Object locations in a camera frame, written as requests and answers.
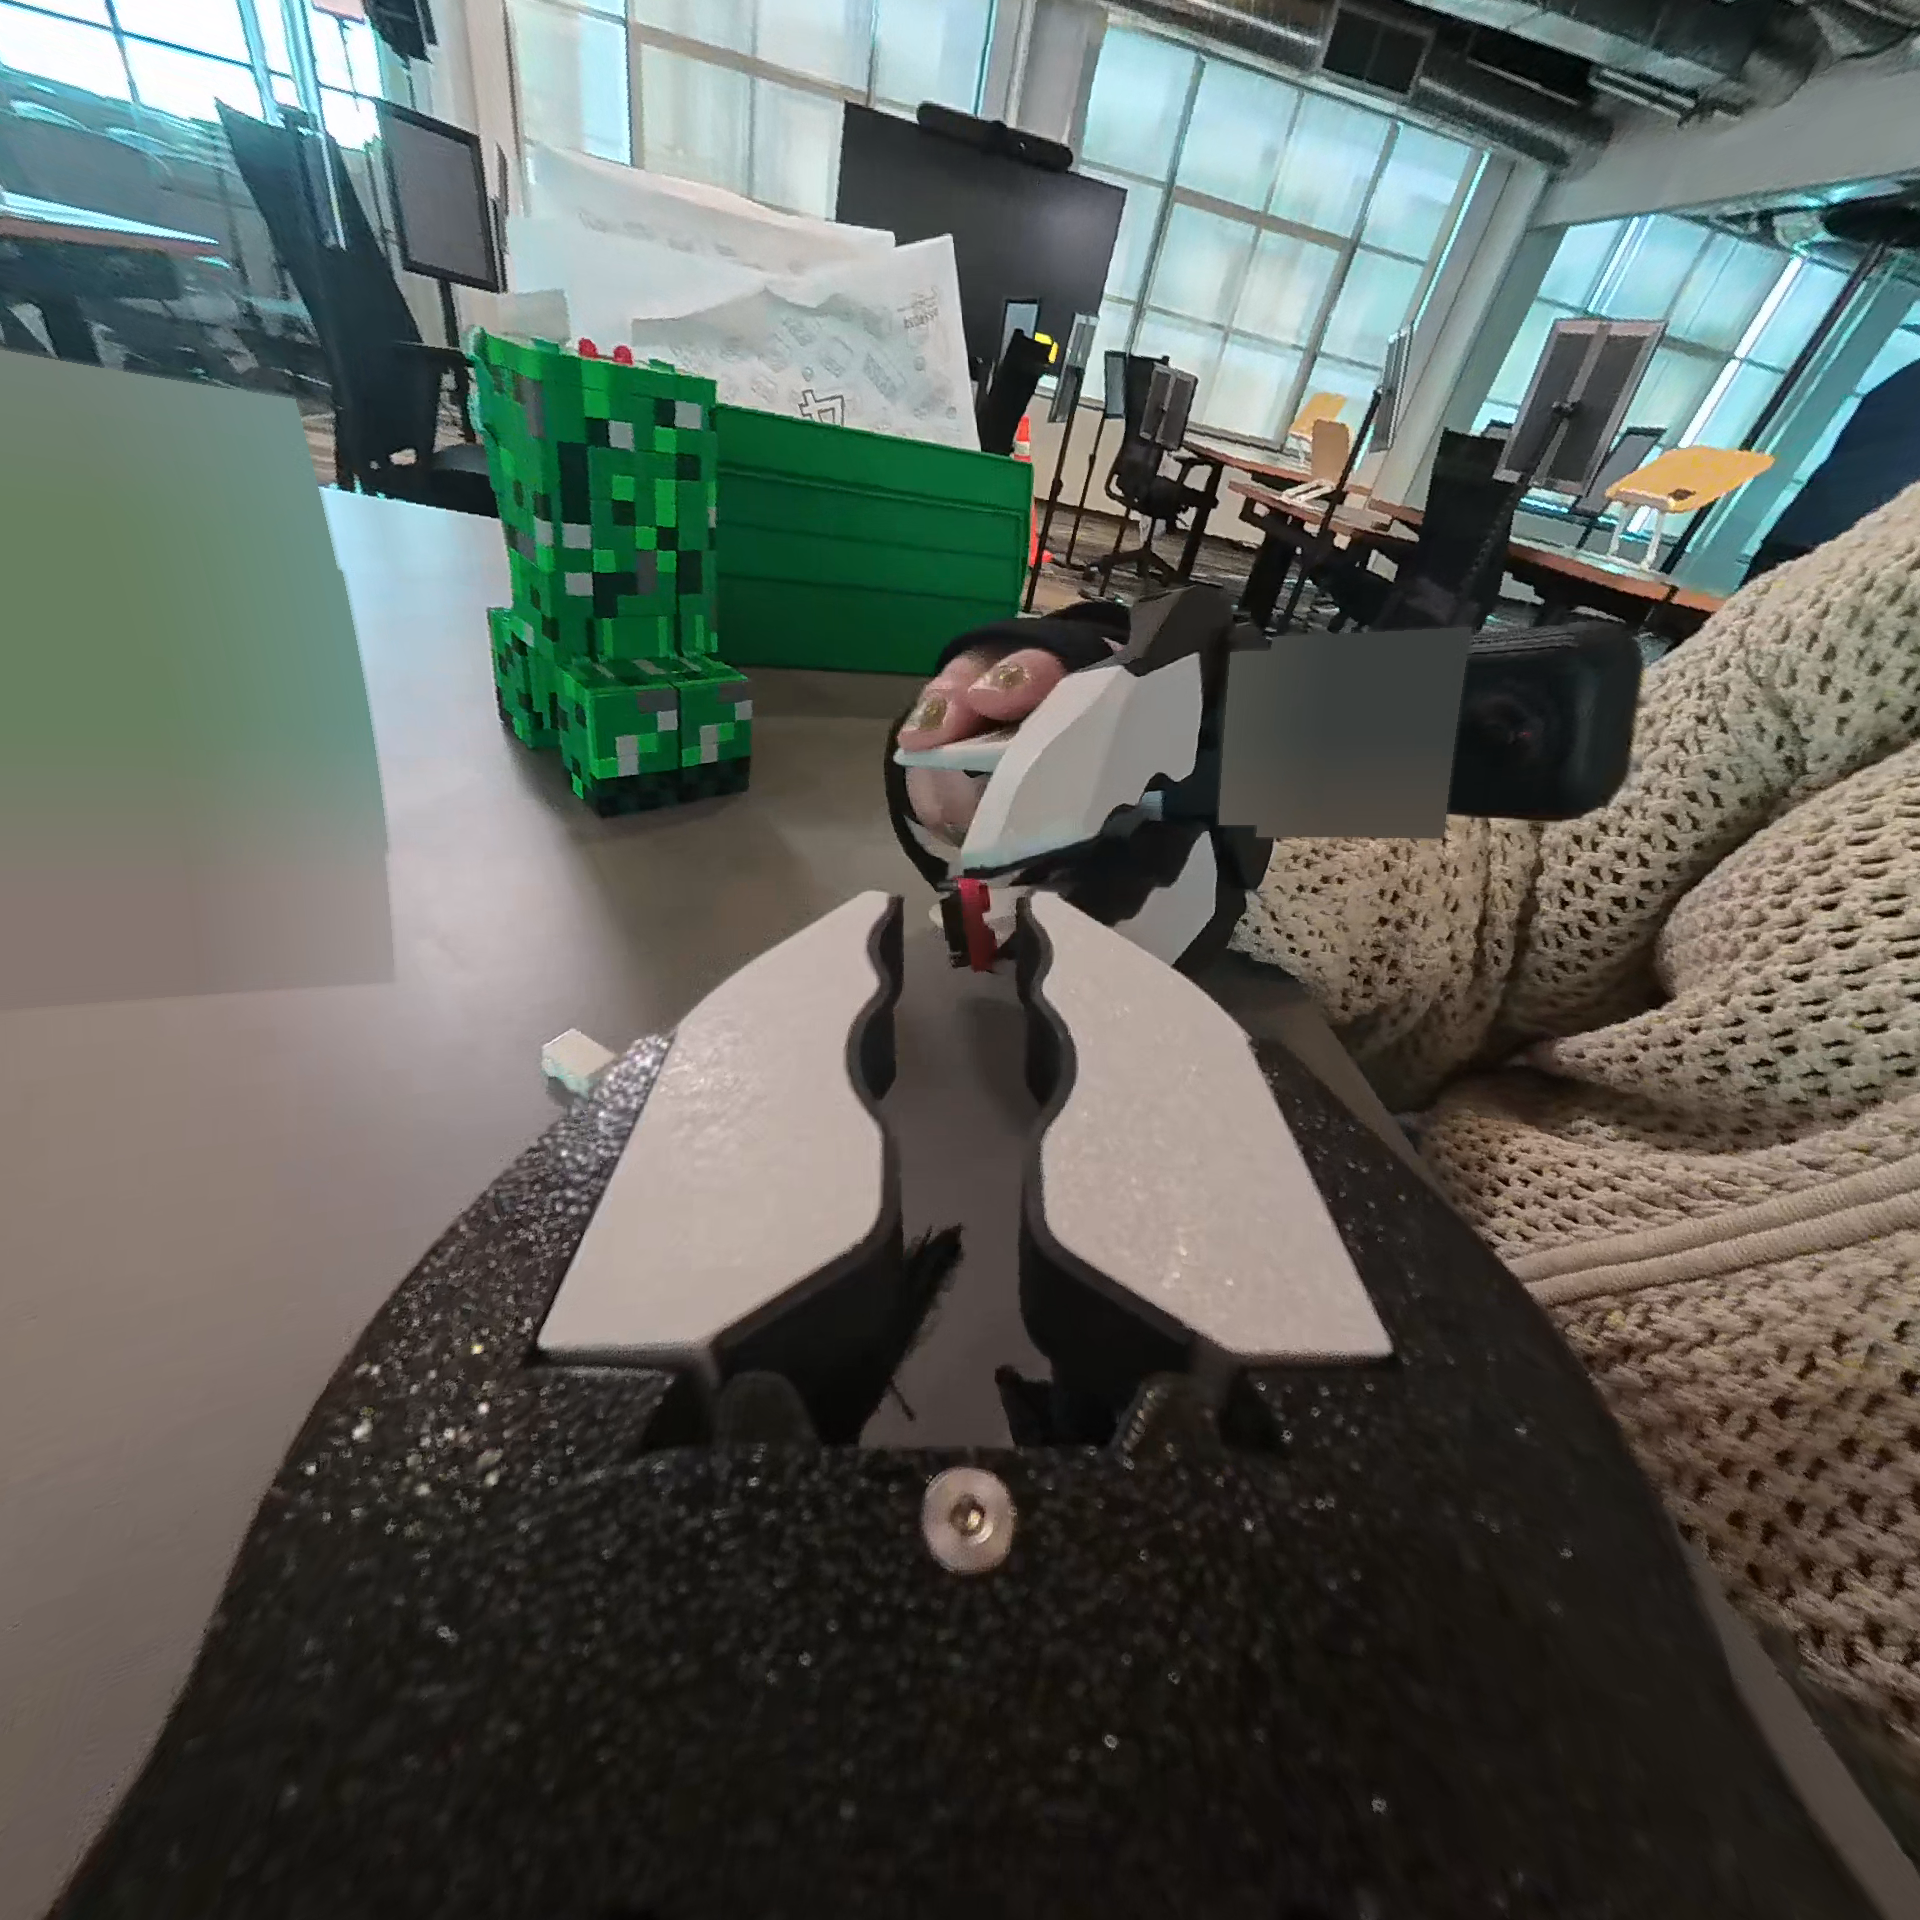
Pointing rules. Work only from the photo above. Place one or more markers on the person's right forearm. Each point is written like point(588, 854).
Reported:
point(1769, 750)

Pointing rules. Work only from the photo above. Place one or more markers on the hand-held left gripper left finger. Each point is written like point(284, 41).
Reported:
point(720, 1171)

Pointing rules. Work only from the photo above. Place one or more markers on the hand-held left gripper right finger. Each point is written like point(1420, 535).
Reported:
point(1184, 1184)

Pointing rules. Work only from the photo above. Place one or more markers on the orange traffic cone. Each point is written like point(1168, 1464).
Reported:
point(1025, 481)

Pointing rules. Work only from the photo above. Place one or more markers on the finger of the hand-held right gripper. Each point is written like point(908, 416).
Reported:
point(1080, 750)
point(1178, 907)

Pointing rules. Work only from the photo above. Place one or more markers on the wooden office desk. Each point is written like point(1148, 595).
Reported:
point(1348, 517)

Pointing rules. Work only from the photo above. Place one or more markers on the red lego piece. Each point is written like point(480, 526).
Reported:
point(974, 921)

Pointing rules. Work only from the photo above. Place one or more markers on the black monitor on arm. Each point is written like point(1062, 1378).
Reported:
point(438, 194)

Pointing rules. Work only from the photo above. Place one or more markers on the black mesh office chair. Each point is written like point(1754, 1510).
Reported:
point(1154, 450)

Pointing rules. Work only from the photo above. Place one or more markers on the person's cream knit sweater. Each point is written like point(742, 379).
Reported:
point(1769, 1349)

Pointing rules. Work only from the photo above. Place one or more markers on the green plastic bin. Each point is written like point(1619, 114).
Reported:
point(855, 555)

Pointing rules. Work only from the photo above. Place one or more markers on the white printed paper sheets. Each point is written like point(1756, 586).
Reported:
point(840, 345)

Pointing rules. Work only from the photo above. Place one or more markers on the grey monitor back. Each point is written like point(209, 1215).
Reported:
point(1582, 399)

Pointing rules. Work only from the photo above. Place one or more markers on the large black wall screen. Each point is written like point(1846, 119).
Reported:
point(974, 254)

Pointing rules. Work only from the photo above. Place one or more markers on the green pixel lego figure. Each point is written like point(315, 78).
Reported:
point(609, 555)

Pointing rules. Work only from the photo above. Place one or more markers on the person's right hand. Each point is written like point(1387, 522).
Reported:
point(974, 698)

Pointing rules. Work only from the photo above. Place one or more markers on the small white lego piece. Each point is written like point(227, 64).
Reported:
point(577, 1059)

